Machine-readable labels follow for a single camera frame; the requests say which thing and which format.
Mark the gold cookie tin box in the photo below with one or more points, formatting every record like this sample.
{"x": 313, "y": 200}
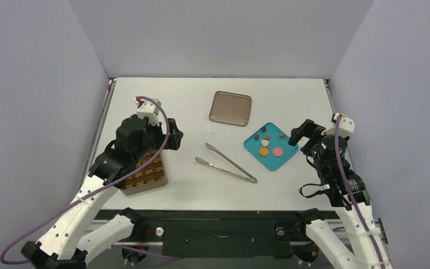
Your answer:
{"x": 151, "y": 177}

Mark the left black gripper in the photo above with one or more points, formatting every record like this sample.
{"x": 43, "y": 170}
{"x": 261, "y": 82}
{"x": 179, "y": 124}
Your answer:
{"x": 174, "y": 137}

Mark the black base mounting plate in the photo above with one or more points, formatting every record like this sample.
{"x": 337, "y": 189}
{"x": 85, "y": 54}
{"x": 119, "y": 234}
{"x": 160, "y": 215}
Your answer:
{"x": 224, "y": 234}

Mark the pink round sandwich cookie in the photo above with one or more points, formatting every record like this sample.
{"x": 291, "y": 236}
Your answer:
{"x": 278, "y": 151}

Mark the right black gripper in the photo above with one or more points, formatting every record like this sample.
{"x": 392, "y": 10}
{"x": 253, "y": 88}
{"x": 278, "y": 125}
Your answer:
{"x": 312, "y": 137}

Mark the brown tin lid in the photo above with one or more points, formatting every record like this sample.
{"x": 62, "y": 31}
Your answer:
{"x": 230, "y": 108}

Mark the metal tongs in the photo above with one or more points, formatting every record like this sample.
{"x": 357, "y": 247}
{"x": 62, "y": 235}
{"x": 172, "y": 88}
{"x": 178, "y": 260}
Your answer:
{"x": 224, "y": 164}

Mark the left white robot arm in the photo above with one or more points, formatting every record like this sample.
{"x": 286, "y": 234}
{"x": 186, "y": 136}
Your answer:
{"x": 65, "y": 245}

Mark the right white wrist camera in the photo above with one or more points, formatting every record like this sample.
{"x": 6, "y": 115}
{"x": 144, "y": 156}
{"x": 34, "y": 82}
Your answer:
{"x": 343, "y": 124}

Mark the orange round cookie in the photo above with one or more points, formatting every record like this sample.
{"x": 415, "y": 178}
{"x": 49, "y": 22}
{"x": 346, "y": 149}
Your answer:
{"x": 264, "y": 151}

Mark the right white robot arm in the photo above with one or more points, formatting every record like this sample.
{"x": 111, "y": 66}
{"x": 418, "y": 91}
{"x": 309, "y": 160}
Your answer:
{"x": 347, "y": 193}

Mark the teal plastic tray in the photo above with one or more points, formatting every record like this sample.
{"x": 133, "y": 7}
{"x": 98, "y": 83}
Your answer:
{"x": 271, "y": 162}

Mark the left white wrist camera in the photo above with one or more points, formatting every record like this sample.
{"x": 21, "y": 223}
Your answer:
{"x": 146, "y": 109}

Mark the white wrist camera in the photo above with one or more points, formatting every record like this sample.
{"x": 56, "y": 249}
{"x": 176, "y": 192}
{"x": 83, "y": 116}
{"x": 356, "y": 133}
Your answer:
{"x": 343, "y": 124}
{"x": 146, "y": 109}

